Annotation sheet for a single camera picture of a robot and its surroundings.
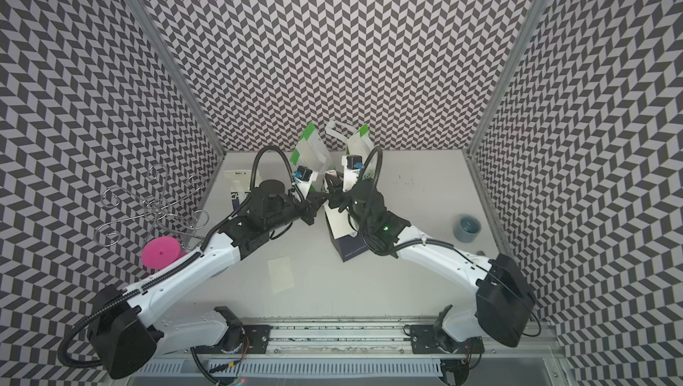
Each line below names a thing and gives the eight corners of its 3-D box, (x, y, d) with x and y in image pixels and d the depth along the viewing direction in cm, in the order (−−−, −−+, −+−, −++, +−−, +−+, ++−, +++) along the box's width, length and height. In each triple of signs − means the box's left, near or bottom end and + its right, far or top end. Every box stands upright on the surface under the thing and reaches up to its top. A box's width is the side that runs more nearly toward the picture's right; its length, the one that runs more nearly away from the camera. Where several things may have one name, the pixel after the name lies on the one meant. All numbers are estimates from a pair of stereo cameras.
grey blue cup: (457, 245, 93) (462, 236, 88) (452, 225, 97) (457, 216, 92) (478, 245, 93) (485, 236, 88) (472, 225, 97) (478, 216, 92)
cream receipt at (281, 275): (273, 294, 83) (271, 291, 81) (269, 264, 89) (267, 260, 87) (295, 287, 84) (293, 284, 82) (290, 257, 91) (288, 254, 88)
